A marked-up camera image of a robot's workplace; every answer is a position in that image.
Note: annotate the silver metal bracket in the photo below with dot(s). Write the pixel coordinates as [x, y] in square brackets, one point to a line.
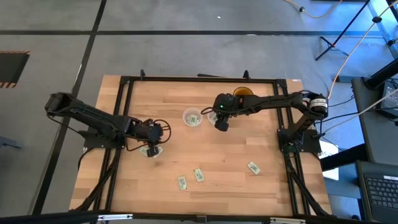
[287, 221]
[115, 217]

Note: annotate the black striped floor mat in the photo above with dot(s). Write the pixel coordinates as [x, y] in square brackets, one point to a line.
[12, 68]

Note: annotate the clear plastic bowl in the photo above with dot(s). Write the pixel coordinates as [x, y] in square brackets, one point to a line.
[208, 115]
[187, 113]

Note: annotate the black desk bar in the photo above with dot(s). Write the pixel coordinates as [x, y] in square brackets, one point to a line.
[342, 157]

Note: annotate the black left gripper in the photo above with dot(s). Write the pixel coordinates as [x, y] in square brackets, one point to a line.
[150, 132]

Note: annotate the black camera rig beam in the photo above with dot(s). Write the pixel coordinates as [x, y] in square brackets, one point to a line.
[62, 217]

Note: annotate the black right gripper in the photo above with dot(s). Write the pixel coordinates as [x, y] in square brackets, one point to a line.
[225, 104]

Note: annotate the green white sweetener packet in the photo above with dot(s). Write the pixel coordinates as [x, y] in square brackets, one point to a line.
[192, 119]
[143, 151]
[213, 118]
[199, 175]
[182, 183]
[160, 151]
[254, 168]

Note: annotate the black tripod stand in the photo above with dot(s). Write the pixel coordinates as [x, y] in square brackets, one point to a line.
[342, 31]

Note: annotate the dark grey laptop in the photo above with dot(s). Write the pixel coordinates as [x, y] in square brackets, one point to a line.
[382, 193]

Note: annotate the black monitor stand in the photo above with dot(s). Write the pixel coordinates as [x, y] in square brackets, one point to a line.
[382, 76]

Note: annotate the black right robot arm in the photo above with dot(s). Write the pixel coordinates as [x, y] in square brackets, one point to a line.
[273, 101]

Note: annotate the grey floor object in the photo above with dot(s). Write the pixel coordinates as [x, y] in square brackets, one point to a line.
[7, 143]

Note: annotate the grey metal stand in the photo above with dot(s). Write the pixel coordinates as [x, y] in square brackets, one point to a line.
[384, 31]

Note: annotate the grey desk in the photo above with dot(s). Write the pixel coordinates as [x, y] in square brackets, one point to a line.
[373, 140]

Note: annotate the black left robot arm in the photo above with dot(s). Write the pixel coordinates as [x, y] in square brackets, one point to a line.
[93, 116]

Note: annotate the black electronic box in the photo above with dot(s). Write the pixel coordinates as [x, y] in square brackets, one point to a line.
[390, 99]

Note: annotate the yellow ceramic mug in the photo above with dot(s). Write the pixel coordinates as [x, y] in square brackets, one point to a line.
[243, 91]

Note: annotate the black aluminium table frame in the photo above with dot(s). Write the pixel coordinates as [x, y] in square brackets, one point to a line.
[202, 79]

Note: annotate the white paper sheet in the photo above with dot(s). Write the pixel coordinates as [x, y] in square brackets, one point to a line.
[330, 150]

